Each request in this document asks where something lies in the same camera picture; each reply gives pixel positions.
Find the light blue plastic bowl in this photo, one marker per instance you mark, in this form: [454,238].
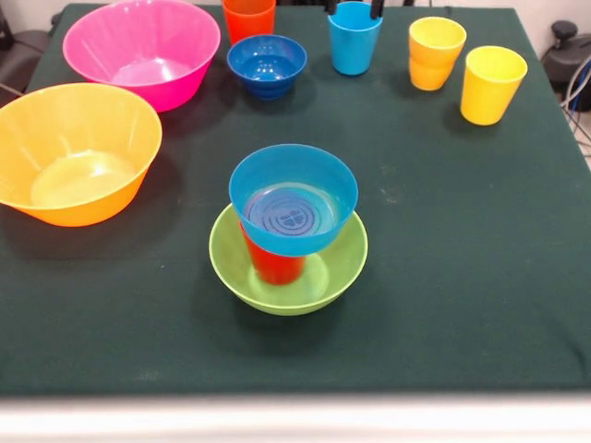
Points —
[323,171]

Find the light blue plastic cup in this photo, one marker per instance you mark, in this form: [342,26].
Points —
[353,51]

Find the amber yellow plastic cup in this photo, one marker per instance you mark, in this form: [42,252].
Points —
[431,76]

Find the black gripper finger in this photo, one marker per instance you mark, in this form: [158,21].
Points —
[331,6]
[377,8]

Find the red plastic cup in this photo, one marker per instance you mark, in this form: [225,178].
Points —
[277,267]

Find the dark green table cloth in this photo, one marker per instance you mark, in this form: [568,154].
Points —
[438,300]

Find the large pink plastic bowl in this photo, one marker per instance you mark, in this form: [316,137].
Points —
[138,41]

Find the large yellow-orange plastic bowl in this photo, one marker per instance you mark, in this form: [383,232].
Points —
[69,138]

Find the green plastic bowl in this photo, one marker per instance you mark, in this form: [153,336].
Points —
[341,267]

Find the orange plastic cup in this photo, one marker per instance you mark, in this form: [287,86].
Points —
[249,20]

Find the dark blue plastic bowl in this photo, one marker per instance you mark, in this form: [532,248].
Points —
[266,64]

